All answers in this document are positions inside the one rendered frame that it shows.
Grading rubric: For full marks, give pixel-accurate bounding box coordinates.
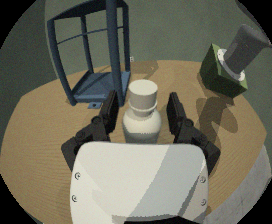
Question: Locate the cream bottle with grey cap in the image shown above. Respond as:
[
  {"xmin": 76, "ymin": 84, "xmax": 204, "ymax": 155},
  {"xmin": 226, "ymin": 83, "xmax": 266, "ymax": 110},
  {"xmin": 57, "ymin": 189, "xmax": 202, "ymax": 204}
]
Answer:
[{"xmin": 122, "ymin": 79, "xmax": 162, "ymax": 144}]

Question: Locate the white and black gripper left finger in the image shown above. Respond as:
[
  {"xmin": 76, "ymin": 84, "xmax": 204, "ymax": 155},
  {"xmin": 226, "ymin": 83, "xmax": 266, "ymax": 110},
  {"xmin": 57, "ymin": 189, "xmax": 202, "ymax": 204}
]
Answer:
[{"xmin": 61, "ymin": 90, "xmax": 119, "ymax": 172}]

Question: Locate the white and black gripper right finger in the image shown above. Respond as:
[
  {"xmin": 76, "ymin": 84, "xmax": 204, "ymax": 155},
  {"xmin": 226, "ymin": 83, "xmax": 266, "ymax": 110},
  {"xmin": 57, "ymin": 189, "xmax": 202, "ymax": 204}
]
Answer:
[{"xmin": 166, "ymin": 92, "xmax": 221, "ymax": 177}]

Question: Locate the blue shelving unit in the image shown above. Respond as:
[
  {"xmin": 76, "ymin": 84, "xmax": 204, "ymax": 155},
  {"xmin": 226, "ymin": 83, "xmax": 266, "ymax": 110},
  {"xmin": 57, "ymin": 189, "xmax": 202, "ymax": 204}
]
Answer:
[{"xmin": 47, "ymin": 0, "xmax": 130, "ymax": 109}]

